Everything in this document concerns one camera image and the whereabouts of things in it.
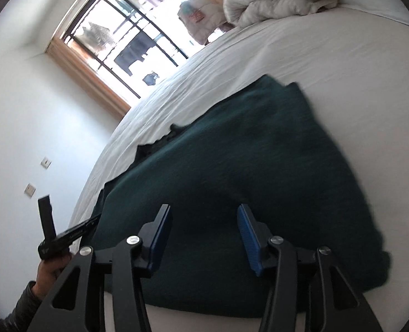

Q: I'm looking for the dark hanging garment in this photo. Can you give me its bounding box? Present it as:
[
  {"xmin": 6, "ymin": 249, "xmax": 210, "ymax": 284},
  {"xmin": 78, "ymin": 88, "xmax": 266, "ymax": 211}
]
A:
[{"xmin": 114, "ymin": 30, "xmax": 157, "ymax": 77}]

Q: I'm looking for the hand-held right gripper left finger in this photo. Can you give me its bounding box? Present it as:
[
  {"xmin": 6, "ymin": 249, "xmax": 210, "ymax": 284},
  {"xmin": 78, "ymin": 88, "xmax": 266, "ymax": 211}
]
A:
[{"xmin": 30, "ymin": 204, "xmax": 173, "ymax": 332}]

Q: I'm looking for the dark green sweater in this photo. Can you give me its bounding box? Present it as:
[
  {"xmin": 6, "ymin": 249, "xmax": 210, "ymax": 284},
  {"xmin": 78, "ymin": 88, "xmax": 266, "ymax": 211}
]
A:
[{"xmin": 94, "ymin": 74, "xmax": 392, "ymax": 319}]

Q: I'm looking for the peach curtain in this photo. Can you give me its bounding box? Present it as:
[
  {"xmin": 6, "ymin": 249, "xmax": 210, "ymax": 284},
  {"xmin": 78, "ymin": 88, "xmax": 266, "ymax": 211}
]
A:
[{"xmin": 46, "ymin": 37, "xmax": 133, "ymax": 121}]

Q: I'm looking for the white bed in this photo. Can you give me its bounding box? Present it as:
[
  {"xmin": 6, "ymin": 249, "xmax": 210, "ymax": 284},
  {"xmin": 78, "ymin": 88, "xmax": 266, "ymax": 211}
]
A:
[{"xmin": 68, "ymin": 0, "xmax": 409, "ymax": 332}]

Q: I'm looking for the folded grey quilt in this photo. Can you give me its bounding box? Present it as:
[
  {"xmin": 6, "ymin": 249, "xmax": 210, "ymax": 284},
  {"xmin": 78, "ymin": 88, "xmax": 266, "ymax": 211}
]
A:
[{"xmin": 223, "ymin": 0, "xmax": 366, "ymax": 29}]

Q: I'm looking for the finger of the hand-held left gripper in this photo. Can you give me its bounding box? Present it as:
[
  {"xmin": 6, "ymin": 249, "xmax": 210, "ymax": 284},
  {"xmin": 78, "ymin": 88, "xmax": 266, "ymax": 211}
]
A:
[
  {"xmin": 38, "ymin": 196, "xmax": 57, "ymax": 242},
  {"xmin": 55, "ymin": 214, "xmax": 102, "ymax": 242}
]

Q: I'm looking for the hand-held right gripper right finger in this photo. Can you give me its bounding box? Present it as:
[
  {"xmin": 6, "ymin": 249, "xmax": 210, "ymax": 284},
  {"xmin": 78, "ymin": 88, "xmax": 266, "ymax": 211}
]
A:
[{"xmin": 237, "ymin": 204, "xmax": 385, "ymax": 332}]

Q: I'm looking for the barred window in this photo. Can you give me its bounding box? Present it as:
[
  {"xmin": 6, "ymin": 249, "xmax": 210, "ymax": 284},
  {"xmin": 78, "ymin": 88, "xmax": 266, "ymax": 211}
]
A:
[{"xmin": 63, "ymin": 0, "xmax": 207, "ymax": 100}]

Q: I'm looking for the person's left hand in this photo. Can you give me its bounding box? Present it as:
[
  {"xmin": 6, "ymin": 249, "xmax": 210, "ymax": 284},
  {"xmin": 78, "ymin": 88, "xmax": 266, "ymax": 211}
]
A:
[{"xmin": 35, "ymin": 253, "xmax": 73, "ymax": 295}]

